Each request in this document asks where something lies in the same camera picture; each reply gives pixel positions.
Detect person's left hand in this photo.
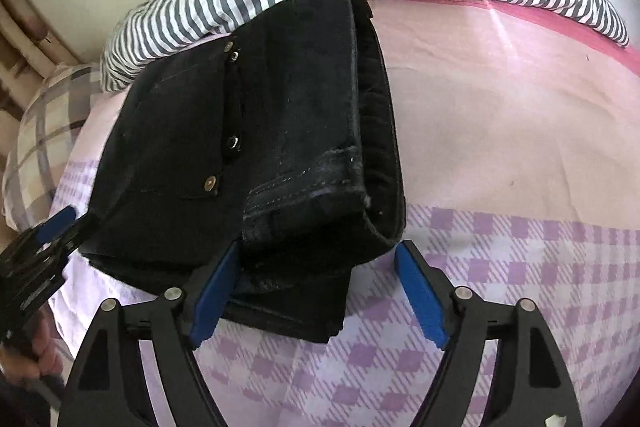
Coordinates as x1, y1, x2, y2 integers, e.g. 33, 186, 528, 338
0, 311, 65, 389

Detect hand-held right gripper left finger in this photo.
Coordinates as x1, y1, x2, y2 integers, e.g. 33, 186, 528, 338
56, 241, 246, 427

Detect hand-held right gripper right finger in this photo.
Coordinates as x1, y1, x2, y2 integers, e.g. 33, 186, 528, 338
394, 239, 586, 427

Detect beige plaid pillow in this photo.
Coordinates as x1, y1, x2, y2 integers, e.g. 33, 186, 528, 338
2, 62, 103, 233

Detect beige curtain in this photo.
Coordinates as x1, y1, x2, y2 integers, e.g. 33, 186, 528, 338
0, 0, 88, 118

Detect black pants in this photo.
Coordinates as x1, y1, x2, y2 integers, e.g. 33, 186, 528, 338
80, 0, 407, 344

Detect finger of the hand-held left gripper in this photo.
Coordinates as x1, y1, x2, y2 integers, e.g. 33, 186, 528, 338
47, 212, 102, 260
20, 206, 79, 250

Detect pink purple checked bed sheet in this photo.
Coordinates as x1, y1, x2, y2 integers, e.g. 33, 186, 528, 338
47, 0, 640, 427

